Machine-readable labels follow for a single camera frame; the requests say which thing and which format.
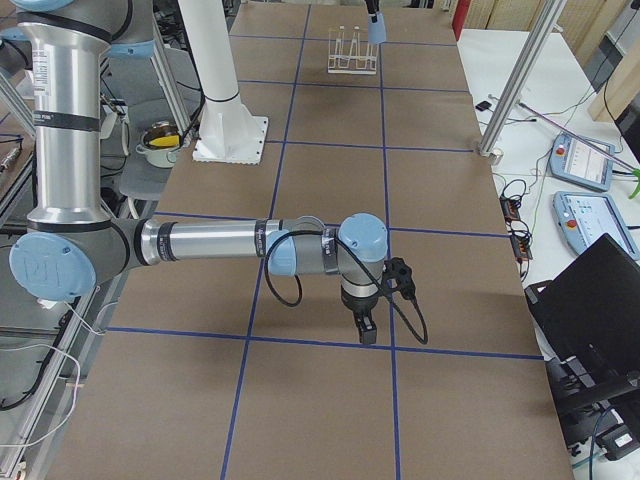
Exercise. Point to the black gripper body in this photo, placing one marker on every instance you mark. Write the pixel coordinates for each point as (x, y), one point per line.
(360, 305)

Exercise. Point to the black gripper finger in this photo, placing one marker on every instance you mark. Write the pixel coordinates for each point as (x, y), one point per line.
(366, 327)
(371, 6)

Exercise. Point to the light blue plastic cup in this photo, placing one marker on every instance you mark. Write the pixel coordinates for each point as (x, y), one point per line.
(376, 29)

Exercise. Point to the small black device on table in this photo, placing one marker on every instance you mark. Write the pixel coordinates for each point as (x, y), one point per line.
(483, 105)

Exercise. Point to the black laptop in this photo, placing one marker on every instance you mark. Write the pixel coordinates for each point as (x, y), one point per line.
(591, 309)

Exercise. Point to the blue teach pendant near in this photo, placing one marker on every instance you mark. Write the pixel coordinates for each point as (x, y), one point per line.
(584, 217)

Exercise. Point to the blue teach pendant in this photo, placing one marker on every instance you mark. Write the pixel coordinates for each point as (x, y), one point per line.
(584, 217)
(578, 163)

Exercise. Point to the blue teach pendant far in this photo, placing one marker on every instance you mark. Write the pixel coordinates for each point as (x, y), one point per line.
(578, 163)

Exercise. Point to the metal grabber stick green tip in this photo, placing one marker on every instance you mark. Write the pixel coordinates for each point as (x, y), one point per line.
(634, 171)

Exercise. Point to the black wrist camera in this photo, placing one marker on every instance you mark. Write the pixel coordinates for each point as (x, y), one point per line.
(397, 277)

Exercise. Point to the white wire cup holder rack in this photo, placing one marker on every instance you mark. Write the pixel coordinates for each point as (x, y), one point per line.
(350, 52)

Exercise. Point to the aluminium frame post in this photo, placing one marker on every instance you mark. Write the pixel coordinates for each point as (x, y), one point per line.
(529, 54)

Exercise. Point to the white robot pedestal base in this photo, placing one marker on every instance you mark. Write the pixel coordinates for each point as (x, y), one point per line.
(228, 131)

